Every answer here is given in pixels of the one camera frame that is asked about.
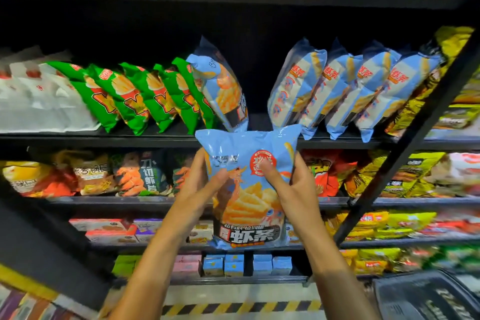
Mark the orange yellow snack bag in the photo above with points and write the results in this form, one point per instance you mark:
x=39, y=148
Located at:
x=30, y=179

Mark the black shopping basket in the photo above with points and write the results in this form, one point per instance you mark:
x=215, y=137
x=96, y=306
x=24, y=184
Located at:
x=427, y=297

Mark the row of small blue boxes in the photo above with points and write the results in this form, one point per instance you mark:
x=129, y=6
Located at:
x=262, y=265

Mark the row of green snack bags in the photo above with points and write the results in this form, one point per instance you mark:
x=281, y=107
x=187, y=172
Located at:
x=112, y=95

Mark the person's right forearm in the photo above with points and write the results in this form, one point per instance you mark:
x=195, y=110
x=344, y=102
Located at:
x=341, y=282

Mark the tan snack bag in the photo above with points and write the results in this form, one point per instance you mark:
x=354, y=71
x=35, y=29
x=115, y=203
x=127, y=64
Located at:
x=90, y=173

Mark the person's left hand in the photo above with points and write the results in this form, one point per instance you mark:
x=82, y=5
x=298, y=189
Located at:
x=196, y=200

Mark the row of orange chip bags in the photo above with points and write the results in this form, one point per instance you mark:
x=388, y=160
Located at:
x=326, y=173

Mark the row of plain white bags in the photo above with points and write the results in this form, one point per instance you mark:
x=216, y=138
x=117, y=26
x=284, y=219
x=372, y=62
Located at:
x=45, y=98

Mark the person's right hand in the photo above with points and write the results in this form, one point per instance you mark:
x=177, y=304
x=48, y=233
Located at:
x=300, y=203

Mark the person's left forearm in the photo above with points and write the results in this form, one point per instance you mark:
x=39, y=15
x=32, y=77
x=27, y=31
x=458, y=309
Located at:
x=154, y=278

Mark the dark shrimp chip bags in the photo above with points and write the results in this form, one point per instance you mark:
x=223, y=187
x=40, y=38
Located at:
x=180, y=173
x=139, y=177

